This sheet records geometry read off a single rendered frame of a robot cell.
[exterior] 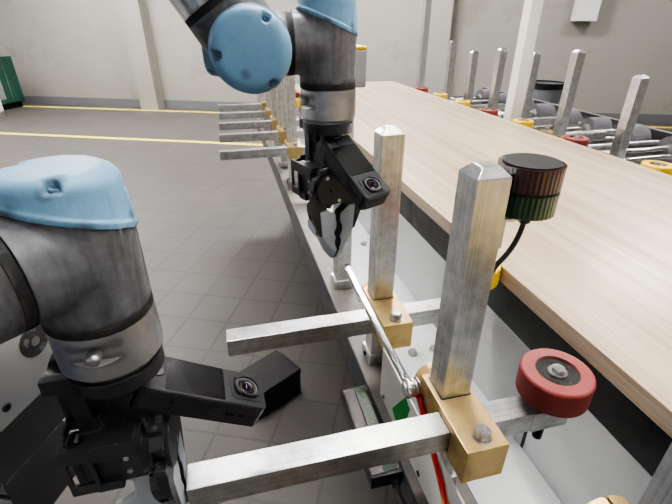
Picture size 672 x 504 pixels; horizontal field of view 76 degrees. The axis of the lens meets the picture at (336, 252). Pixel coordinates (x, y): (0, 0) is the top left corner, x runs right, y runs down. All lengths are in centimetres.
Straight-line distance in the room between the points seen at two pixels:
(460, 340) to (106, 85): 824
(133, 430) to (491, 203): 36
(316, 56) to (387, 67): 629
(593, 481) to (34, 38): 906
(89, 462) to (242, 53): 36
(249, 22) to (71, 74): 848
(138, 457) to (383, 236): 44
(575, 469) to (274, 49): 67
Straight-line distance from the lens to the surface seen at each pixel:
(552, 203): 44
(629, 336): 68
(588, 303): 72
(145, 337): 35
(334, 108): 59
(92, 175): 30
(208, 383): 42
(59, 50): 891
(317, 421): 165
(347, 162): 59
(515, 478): 82
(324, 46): 58
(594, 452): 72
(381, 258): 70
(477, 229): 42
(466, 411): 54
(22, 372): 56
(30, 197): 30
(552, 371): 57
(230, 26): 43
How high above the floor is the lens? 126
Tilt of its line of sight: 28 degrees down
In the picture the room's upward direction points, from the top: straight up
